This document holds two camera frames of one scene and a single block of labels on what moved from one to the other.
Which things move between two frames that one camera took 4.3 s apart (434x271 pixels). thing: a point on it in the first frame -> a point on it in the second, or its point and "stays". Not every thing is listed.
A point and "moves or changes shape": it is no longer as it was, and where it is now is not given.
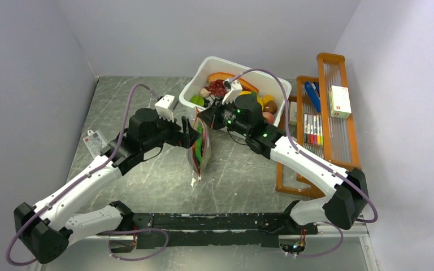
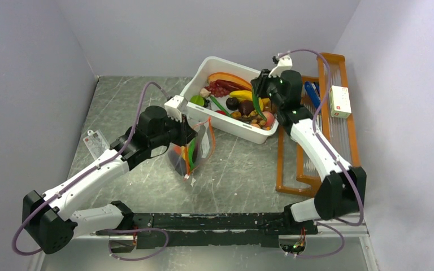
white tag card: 95,142 stays
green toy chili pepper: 199,147 -> 192,153
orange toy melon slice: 246,86 stays
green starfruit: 198,100 stays
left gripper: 182,139 stays
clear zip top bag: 199,155 moves or changes shape
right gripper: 211,116 -> 260,83
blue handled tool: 313,88 stays
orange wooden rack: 321,120 stays
